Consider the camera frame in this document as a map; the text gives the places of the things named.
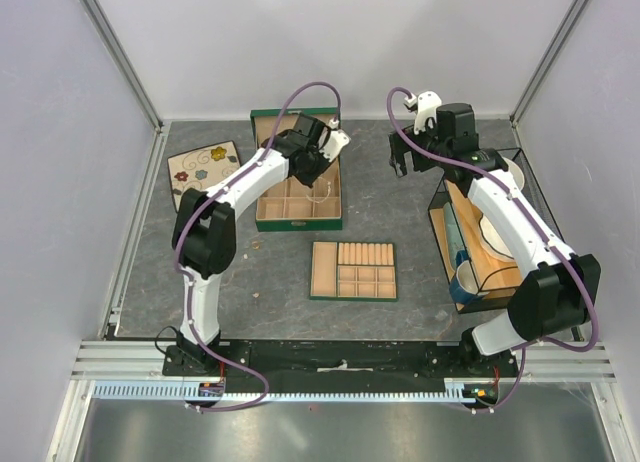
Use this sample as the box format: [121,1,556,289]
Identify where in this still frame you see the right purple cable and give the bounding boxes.
[386,86,601,354]

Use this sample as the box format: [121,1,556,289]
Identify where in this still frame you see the grey cable duct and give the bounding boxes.
[93,379,482,404]

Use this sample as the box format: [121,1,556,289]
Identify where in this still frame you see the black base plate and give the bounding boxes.
[162,339,518,393]

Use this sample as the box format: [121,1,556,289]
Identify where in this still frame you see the purple cable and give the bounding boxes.
[172,80,342,415]
[386,86,601,354]

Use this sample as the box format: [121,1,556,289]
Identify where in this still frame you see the green jewelry tray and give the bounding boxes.
[310,241,398,302]

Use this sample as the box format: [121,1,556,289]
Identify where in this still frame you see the green jewelry box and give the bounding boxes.
[250,107,343,232]

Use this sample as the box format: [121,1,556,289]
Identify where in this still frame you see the floral square ceramic plate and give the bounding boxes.
[167,140,241,210]

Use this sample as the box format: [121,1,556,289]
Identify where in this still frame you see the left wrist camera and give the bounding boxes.
[319,117,351,162]

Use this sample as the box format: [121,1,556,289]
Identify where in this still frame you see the yellow ceramic bowl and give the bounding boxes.
[503,158,526,191]

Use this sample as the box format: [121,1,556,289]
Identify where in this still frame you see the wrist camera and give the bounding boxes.
[404,91,442,135]
[319,117,351,162]

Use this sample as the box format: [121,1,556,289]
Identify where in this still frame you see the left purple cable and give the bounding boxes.
[172,80,342,415]

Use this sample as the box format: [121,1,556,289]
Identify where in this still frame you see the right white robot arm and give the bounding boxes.
[389,89,601,376]

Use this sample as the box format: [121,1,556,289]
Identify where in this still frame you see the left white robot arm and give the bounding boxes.
[172,114,349,375]

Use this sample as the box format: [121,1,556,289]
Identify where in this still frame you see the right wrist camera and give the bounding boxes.
[404,91,442,135]

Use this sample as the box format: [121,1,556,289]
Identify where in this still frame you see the black wire shelf rack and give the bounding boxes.
[428,149,573,314]

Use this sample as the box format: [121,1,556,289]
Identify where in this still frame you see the blue mug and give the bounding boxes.
[449,250,489,306]

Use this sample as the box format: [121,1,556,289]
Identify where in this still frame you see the white scalloped plate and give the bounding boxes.
[479,215,514,262]

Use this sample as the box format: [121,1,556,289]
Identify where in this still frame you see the silver bangle bracelet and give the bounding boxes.
[305,179,336,205]

